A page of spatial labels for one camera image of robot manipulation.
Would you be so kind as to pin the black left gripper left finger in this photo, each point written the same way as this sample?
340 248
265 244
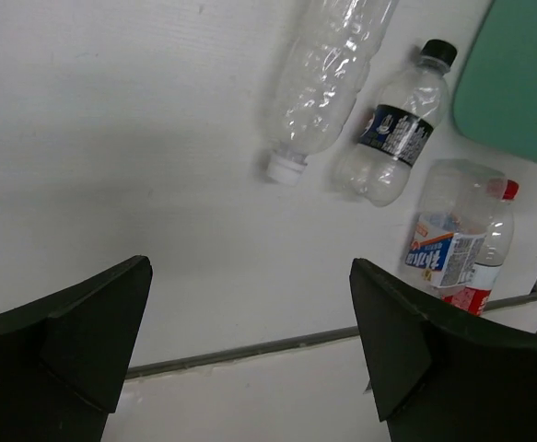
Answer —
64 357

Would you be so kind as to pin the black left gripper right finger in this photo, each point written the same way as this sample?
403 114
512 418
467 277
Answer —
439 373

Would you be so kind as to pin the clear bottle red label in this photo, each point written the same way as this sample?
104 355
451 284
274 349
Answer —
473 296

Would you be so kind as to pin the clear bottle blue white label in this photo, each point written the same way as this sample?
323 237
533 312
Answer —
455 210

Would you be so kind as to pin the clear bottle black label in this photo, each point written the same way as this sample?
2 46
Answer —
408 110

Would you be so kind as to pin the green plastic bin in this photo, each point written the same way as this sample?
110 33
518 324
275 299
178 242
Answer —
495 103

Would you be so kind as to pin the clear bottle white cap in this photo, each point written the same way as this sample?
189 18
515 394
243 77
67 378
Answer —
324 71

